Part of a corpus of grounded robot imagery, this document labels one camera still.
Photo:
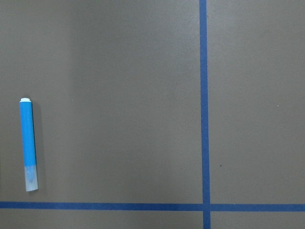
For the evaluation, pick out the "blue highlighter pen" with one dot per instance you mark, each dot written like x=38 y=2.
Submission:
x=28 y=145

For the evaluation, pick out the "brown paper table mat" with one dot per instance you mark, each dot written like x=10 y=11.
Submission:
x=154 y=114

